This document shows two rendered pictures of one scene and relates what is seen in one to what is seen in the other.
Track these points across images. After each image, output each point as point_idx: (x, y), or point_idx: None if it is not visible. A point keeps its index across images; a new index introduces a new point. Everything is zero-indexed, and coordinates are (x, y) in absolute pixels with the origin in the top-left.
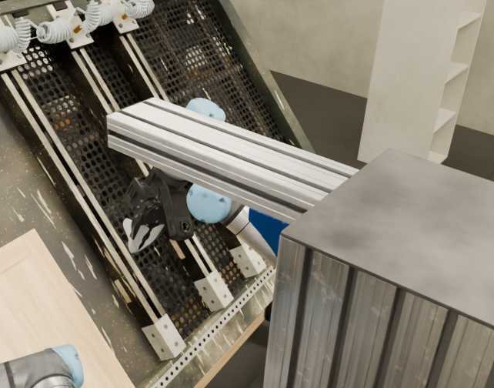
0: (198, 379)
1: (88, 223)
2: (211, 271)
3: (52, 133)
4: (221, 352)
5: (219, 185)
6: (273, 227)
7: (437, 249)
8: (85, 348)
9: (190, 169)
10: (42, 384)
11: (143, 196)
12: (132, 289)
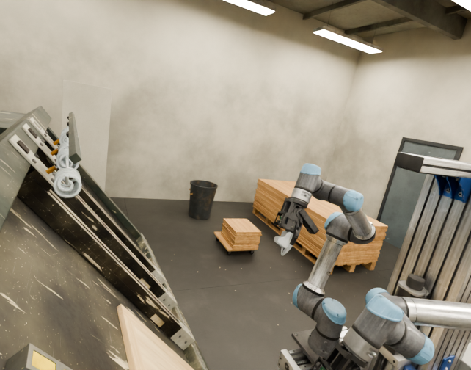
0: (198, 346)
1: (133, 285)
2: (163, 288)
3: (90, 230)
4: (189, 328)
5: (455, 172)
6: (466, 181)
7: None
8: (178, 364)
9: (448, 170)
10: (409, 302)
11: (296, 219)
12: (167, 313)
